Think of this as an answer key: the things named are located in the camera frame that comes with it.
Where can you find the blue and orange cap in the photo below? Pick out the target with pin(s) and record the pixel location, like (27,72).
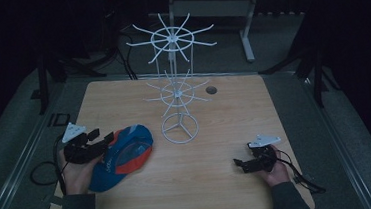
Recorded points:
(124,157)

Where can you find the round grey table grommet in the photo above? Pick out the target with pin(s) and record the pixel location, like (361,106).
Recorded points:
(211,90)

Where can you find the person's left hand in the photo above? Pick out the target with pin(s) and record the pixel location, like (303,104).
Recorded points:
(77,176)

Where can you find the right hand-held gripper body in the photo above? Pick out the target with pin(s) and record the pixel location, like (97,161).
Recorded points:
(263,153)

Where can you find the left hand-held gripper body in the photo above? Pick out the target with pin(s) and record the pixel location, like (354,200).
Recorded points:
(81,149)

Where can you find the black metal stand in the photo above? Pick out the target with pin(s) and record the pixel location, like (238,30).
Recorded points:
(307,65)
(43,85)

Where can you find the person's right hand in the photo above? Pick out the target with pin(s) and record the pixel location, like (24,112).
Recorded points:
(277,172)

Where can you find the grey metal desk frame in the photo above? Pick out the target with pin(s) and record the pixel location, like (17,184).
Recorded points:
(230,14)

